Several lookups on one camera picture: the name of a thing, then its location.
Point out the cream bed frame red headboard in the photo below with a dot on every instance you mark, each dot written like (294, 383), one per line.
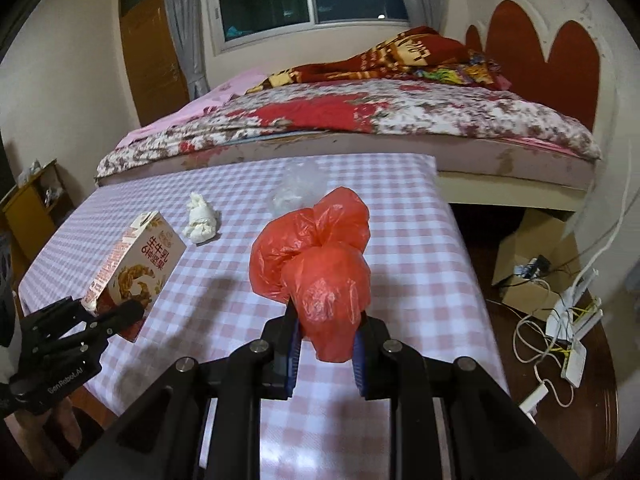
(540, 50)

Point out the clear plastic bag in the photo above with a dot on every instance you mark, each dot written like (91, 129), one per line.
(295, 185)

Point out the floral quilt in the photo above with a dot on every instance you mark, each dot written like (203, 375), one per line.
(475, 110)

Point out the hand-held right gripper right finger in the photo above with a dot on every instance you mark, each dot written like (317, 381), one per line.
(360, 365)

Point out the red patterned blanket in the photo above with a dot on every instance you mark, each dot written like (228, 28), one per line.
(400, 50)

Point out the wooden cabinet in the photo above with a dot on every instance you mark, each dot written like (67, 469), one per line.
(30, 210)

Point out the small black device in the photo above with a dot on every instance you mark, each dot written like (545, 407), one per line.
(535, 266)

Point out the crumpled white tissue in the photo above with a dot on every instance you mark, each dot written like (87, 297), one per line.
(200, 220)

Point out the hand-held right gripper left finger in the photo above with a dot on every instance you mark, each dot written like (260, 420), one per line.
(292, 360)

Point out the white power adapter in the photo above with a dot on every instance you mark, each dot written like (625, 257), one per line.
(532, 399)

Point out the white milk carton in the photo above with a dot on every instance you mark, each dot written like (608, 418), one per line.
(145, 265)

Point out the white network box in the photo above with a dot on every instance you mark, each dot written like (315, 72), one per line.
(575, 365)

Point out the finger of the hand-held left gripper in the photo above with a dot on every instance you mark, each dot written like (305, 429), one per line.
(117, 317)
(50, 312)

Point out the cardboard box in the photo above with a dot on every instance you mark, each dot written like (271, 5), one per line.
(520, 255)

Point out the white router with antennas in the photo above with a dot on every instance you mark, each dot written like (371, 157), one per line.
(565, 320)

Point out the orange plastic bag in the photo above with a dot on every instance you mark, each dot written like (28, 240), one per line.
(320, 280)

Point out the pink checked tablecloth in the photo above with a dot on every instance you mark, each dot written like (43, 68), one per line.
(425, 260)

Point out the wooden door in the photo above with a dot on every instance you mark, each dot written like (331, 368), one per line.
(150, 60)

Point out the pink bed sheet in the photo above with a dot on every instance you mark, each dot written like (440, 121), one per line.
(225, 85)

